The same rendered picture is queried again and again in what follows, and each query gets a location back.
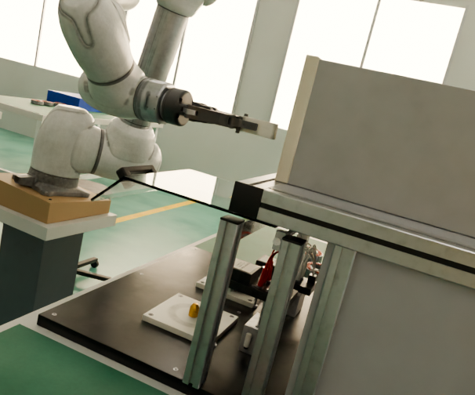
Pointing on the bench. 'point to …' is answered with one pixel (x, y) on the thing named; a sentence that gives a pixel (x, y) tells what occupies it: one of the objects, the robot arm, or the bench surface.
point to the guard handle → (135, 170)
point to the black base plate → (236, 371)
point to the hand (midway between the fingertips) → (259, 127)
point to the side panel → (399, 334)
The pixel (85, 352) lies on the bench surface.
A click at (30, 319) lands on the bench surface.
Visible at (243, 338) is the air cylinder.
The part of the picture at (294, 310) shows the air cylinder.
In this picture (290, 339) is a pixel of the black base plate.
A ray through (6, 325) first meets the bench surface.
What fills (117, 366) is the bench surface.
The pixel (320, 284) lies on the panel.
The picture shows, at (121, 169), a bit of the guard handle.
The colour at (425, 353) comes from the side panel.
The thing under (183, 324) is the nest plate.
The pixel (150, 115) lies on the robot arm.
